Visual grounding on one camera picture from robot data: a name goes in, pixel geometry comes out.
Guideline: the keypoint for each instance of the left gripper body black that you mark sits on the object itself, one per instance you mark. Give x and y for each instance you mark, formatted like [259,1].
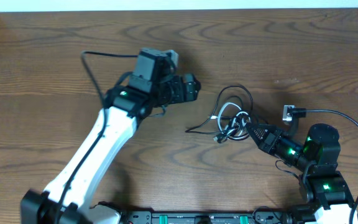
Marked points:
[173,91]

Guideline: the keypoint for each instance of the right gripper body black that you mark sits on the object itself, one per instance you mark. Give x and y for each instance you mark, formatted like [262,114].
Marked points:
[273,145]

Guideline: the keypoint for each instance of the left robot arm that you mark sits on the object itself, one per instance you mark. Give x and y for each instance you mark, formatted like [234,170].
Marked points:
[68,197]

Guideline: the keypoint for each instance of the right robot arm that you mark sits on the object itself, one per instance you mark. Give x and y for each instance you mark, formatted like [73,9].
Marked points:
[325,192]

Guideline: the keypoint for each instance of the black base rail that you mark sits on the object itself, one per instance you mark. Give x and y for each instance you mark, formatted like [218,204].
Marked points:
[204,217]

